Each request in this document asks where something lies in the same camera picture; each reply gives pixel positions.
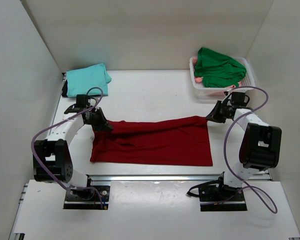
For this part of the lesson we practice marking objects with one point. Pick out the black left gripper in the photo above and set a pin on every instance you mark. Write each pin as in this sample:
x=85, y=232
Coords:
x=103, y=125

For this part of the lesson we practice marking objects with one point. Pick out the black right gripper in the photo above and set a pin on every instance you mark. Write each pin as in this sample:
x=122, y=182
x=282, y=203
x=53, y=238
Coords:
x=213, y=116

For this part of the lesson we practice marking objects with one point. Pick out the red t shirt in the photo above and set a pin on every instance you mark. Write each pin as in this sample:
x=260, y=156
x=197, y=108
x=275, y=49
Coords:
x=176, y=142

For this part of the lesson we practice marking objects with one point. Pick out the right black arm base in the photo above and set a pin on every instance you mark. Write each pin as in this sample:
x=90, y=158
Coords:
x=215, y=196

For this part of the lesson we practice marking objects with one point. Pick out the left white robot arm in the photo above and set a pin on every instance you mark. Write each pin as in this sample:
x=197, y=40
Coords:
x=52, y=162

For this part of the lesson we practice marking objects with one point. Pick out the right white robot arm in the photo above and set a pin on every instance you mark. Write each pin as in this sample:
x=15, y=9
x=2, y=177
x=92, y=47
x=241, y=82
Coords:
x=260, y=146

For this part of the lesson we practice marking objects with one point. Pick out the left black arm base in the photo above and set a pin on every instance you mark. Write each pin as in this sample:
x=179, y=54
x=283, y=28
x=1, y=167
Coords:
x=88, y=199

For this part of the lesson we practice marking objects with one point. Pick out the white plastic basket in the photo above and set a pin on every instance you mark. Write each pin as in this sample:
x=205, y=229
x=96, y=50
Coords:
x=246, y=82

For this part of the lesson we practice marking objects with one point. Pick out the green t shirt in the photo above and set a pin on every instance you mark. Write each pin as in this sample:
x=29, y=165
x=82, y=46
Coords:
x=218, y=70

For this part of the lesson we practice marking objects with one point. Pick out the teal folded t shirt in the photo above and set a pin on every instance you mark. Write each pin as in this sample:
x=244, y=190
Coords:
x=79, y=81

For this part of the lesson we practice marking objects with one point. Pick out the black folded t shirt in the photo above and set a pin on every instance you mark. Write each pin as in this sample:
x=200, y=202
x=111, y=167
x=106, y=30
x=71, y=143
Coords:
x=64, y=91

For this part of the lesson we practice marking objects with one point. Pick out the silver aluminium table rail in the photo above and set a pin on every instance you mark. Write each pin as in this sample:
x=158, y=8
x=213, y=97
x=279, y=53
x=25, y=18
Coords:
x=155, y=178

